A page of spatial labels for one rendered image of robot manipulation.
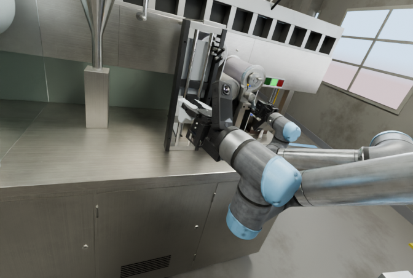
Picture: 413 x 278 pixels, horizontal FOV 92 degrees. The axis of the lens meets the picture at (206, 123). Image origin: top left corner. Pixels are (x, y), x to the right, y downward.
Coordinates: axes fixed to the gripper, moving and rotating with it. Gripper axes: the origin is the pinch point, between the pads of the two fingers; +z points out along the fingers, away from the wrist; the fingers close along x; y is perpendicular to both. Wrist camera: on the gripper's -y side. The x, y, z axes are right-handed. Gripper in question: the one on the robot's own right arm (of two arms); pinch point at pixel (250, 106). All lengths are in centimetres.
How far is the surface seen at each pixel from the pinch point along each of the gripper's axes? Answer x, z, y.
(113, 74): 73, 30, 0
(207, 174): 34, -32, -19
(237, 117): 11.1, -7.2, -4.3
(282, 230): -67, -12, -109
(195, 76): 40.8, -12.7, 15.5
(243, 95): 11.2, -6.6, 7.9
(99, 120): 77, 4, -15
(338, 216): -144, -11, -109
